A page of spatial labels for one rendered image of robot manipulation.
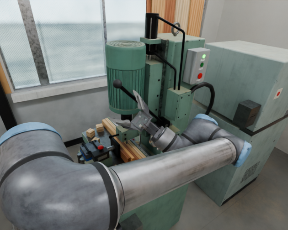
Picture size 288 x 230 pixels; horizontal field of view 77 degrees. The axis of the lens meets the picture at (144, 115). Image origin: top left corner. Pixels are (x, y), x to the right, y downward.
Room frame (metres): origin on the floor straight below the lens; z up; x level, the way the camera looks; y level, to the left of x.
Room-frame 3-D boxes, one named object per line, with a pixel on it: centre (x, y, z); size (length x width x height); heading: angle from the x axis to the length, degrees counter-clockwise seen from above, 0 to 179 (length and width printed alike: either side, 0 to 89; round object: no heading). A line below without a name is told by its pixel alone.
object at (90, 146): (0.70, 0.25, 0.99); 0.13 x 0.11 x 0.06; 38
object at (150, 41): (0.90, -0.02, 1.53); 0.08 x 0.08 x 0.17; 38
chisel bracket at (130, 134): (0.82, 0.08, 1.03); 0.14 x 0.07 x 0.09; 128
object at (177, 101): (0.82, -0.17, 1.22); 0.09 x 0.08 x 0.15; 128
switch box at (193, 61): (0.90, -0.25, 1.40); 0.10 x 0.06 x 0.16; 128
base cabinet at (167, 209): (0.89, 0.00, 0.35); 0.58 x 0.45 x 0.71; 128
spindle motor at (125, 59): (0.81, 0.09, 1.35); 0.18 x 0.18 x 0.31
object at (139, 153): (0.83, 0.08, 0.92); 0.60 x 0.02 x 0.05; 38
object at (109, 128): (0.80, 0.08, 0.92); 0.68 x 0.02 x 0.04; 38
